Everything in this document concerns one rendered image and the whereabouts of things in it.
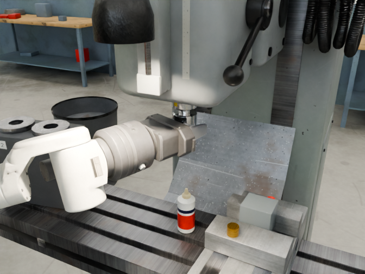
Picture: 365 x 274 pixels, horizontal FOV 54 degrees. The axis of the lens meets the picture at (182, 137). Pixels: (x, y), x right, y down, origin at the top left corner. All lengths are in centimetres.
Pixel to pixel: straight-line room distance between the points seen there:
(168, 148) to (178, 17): 22
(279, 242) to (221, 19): 39
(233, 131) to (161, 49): 57
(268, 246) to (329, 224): 198
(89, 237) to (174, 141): 35
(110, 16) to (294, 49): 64
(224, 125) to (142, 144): 52
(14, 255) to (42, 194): 147
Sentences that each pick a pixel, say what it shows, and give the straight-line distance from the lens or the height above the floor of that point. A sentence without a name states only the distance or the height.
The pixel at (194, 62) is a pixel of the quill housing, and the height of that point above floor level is 139.
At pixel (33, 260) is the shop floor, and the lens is 237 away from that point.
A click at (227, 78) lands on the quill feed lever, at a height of 138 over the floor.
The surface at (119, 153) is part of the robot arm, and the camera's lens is 57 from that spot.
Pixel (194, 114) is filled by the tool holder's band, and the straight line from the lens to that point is 68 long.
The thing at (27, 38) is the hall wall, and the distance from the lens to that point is 729.
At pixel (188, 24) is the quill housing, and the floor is 144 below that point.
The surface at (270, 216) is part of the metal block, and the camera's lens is 69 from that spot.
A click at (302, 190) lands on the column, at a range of 111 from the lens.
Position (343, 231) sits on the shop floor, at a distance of 261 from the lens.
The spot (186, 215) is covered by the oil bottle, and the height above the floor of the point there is 102.
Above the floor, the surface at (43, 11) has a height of 97.
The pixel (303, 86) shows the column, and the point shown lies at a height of 124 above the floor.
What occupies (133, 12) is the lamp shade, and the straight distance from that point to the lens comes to 42.
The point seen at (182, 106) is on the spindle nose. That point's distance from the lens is 66.
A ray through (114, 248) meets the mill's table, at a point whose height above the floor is 97.
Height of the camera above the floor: 151
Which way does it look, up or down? 24 degrees down
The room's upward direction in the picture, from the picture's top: straight up
